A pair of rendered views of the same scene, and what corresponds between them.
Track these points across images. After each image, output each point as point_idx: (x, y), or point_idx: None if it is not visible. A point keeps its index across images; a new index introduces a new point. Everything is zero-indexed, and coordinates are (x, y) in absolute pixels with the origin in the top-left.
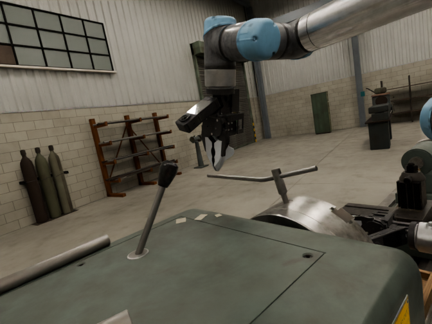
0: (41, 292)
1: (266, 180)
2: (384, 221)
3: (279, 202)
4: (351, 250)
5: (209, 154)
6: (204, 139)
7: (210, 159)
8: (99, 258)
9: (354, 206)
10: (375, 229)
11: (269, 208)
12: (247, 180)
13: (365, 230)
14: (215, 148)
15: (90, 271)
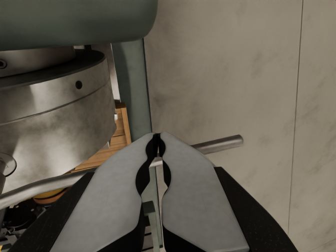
0: None
1: (18, 188)
2: (11, 233)
3: (38, 167)
4: None
5: (180, 161)
6: (252, 226)
7: (174, 145)
8: None
9: (143, 251)
10: (19, 218)
11: (9, 130)
12: (89, 168)
13: (33, 211)
14: (133, 197)
15: None
